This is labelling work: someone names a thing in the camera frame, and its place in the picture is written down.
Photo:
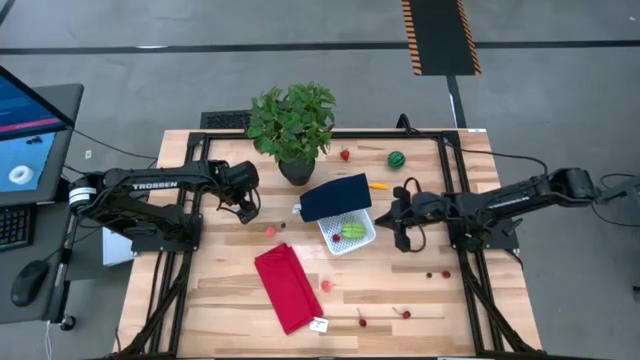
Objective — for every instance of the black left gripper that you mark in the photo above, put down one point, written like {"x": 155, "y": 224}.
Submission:
{"x": 242, "y": 177}

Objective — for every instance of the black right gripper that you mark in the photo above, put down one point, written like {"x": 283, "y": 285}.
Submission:
{"x": 425, "y": 207}

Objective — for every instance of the white perforated plastic basket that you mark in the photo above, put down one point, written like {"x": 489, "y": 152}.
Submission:
{"x": 362, "y": 242}

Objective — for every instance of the green ridged toy fruit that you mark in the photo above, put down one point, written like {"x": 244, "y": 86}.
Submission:
{"x": 353, "y": 231}

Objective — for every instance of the green striped toy watermelon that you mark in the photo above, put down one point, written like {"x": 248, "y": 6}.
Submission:
{"x": 396, "y": 160}

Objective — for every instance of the dark red toy cherry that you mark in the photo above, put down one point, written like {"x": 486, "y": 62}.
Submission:
{"x": 336, "y": 238}

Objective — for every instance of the pink toy peach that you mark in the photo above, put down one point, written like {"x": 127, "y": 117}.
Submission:
{"x": 326, "y": 286}

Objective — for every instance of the red toy cherry with stem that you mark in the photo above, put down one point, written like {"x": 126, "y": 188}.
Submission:
{"x": 406, "y": 314}
{"x": 362, "y": 323}

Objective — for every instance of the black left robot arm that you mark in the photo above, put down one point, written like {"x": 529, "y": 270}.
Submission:
{"x": 125, "y": 177}

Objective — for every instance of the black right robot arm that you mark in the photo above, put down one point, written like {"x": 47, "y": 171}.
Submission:
{"x": 525, "y": 197}

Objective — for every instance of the black floor grate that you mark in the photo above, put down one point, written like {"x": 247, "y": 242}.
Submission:
{"x": 222, "y": 120}

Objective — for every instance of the navy blue folded cloth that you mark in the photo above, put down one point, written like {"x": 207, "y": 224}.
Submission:
{"x": 335, "y": 197}

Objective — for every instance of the green plant in black pot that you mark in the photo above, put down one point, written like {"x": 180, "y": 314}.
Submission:
{"x": 292, "y": 120}

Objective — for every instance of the red toy strawberry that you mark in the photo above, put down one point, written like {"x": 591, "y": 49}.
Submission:
{"x": 344, "y": 155}

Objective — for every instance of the red cloth napkin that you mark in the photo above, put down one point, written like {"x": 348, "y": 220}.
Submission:
{"x": 287, "y": 287}

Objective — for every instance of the white handwritten paper tag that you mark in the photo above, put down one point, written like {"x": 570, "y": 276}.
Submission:
{"x": 318, "y": 325}

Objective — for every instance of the white box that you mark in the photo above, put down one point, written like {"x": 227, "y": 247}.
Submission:
{"x": 117, "y": 250}

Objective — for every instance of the grey computer cart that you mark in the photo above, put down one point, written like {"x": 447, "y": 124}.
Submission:
{"x": 70, "y": 100}

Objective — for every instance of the black orange-striped floor mat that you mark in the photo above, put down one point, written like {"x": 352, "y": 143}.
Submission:
{"x": 440, "y": 35}

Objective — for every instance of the computer monitor with blue screen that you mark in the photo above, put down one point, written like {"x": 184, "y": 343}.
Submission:
{"x": 25, "y": 150}

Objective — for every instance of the black caster wheel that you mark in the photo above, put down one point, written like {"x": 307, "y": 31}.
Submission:
{"x": 68, "y": 323}

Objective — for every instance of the black keyboard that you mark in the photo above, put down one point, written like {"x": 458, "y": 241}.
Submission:
{"x": 15, "y": 227}

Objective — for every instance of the black computer mouse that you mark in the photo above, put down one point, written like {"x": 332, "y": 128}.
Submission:
{"x": 29, "y": 282}

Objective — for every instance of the black aluminium table frame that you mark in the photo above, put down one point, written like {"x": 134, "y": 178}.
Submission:
{"x": 380, "y": 135}

